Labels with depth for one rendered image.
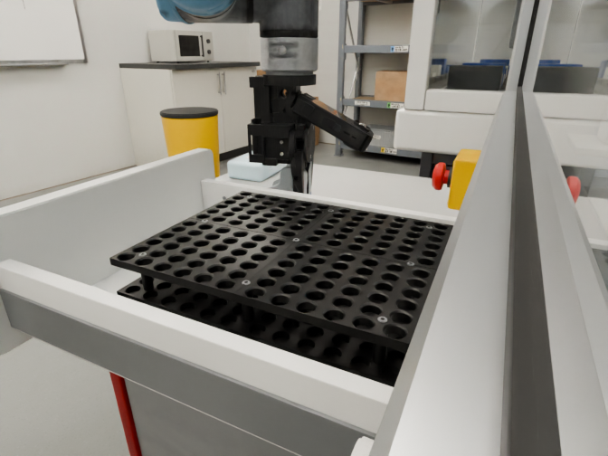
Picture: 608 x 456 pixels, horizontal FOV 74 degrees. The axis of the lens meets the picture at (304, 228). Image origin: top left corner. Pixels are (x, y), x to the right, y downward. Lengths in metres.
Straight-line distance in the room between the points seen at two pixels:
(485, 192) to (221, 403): 0.18
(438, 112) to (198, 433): 0.88
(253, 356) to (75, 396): 1.42
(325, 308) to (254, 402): 0.06
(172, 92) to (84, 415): 2.81
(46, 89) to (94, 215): 3.53
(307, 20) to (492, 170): 0.38
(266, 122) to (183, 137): 2.44
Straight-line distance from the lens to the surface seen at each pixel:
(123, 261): 0.32
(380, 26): 4.74
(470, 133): 1.08
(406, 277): 0.29
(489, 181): 0.19
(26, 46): 3.87
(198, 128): 2.98
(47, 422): 1.58
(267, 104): 0.57
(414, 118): 1.10
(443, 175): 0.61
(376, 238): 0.34
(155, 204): 0.47
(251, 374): 0.23
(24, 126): 3.86
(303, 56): 0.54
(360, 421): 0.22
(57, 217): 0.40
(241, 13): 0.55
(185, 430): 0.85
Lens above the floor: 1.04
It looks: 24 degrees down
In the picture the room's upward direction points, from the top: straight up
